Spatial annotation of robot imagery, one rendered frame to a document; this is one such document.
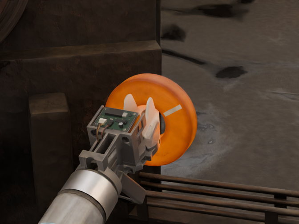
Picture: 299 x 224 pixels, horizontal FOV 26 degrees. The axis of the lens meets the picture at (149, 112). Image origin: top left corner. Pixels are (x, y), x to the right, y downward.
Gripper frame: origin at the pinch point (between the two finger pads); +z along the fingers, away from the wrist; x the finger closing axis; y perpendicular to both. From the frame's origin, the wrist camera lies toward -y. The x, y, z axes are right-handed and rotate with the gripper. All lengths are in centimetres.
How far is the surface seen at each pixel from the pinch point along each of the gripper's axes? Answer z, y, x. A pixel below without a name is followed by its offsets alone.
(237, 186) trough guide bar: 6.8, -20.9, -12.5
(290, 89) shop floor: 192, -142, 15
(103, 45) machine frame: 25.5, -7.5, 21.8
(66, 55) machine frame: 17.8, -5.6, 26.2
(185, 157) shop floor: 107, -120, 41
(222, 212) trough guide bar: 0.2, -21.4, -11.5
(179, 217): 0.5, -25.9, -2.9
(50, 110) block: 5.7, -9.7, 24.2
